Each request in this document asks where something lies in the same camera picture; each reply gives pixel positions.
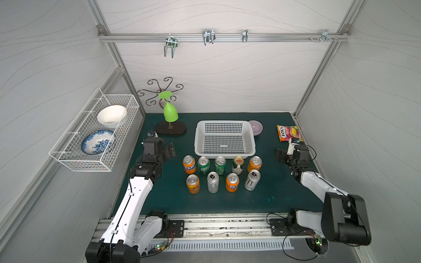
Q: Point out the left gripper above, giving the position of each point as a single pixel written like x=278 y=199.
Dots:
x=165 y=151

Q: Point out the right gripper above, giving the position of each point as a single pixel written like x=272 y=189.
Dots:
x=283 y=155

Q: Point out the orange Fanta can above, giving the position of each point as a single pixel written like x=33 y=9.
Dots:
x=189 y=164

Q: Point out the orange yellow drink can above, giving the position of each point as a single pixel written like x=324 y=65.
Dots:
x=254 y=164

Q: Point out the green soda can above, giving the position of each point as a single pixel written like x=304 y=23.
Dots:
x=203 y=165

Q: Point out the white can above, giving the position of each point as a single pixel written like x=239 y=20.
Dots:
x=213 y=182
x=252 y=180

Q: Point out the green gold-top can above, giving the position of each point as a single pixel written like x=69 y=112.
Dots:
x=237 y=165

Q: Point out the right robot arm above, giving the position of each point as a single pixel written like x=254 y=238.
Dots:
x=344 y=217

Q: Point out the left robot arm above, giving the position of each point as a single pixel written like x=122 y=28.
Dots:
x=122 y=242

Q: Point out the white plastic basket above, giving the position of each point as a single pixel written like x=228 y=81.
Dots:
x=229 y=139

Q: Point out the black metal cup stand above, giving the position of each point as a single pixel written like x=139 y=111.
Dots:
x=176 y=128

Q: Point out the Fox's candy bag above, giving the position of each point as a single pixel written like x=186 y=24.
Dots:
x=285 y=133

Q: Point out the green plastic wine glass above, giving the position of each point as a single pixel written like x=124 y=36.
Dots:
x=169 y=110

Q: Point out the white bowl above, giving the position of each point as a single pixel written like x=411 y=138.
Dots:
x=111 y=116

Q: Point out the blue patterned plate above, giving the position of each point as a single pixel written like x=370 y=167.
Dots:
x=98 y=142

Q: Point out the metal hook far left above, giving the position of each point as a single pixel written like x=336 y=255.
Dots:
x=171 y=43

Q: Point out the metal hook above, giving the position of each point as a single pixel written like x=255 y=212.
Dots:
x=244 y=36
x=324 y=37
x=171 y=43
x=208 y=36

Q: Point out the metal hook far right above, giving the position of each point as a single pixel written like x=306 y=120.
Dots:
x=324 y=37

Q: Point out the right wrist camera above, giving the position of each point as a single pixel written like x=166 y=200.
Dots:
x=291 y=145

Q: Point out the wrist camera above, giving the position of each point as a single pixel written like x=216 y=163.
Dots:
x=291 y=145
x=152 y=146

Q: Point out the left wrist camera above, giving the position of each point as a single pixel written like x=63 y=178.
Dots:
x=152 y=146

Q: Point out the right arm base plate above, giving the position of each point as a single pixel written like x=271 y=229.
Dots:
x=283 y=227

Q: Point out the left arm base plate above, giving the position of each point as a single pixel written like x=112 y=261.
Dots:
x=173 y=228

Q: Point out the white wire wall basket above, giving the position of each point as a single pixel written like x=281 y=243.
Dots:
x=67 y=151

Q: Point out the aluminium front rail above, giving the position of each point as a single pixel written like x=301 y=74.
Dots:
x=220 y=232

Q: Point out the aluminium rail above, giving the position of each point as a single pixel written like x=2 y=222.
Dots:
x=220 y=38
x=220 y=232

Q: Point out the aluminium top rail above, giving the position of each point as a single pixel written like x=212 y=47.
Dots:
x=220 y=38

